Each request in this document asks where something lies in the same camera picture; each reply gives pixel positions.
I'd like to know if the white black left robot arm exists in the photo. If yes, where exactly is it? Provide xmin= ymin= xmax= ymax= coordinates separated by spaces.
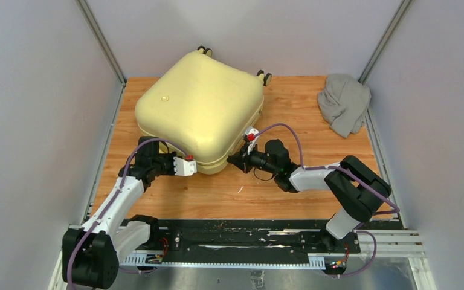
xmin=62 ymin=137 xmax=197 ymax=289

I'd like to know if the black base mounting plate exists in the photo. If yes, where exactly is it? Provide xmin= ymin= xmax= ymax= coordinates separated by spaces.
xmin=138 ymin=219 xmax=361 ymax=265

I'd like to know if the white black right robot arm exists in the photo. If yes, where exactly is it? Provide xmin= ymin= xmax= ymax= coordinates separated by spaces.
xmin=227 ymin=139 xmax=392 ymax=253

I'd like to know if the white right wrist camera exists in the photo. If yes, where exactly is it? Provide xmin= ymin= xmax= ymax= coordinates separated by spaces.
xmin=245 ymin=126 xmax=259 ymax=155

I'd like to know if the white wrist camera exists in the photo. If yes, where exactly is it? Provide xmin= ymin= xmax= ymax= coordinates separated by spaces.
xmin=173 ymin=156 xmax=198 ymax=176
xmin=245 ymin=126 xmax=259 ymax=155

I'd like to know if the grey crumpled cloth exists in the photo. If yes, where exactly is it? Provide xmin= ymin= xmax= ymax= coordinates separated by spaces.
xmin=317 ymin=74 xmax=371 ymax=138

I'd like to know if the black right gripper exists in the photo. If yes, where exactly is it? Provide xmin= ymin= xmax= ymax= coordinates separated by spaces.
xmin=228 ymin=141 xmax=279 ymax=175

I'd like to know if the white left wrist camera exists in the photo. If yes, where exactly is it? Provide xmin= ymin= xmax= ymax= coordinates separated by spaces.
xmin=173 ymin=156 xmax=198 ymax=176

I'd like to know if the cream suitcase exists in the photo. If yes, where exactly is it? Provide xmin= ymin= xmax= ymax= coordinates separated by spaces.
xmin=135 ymin=46 xmax=272 ymax=175

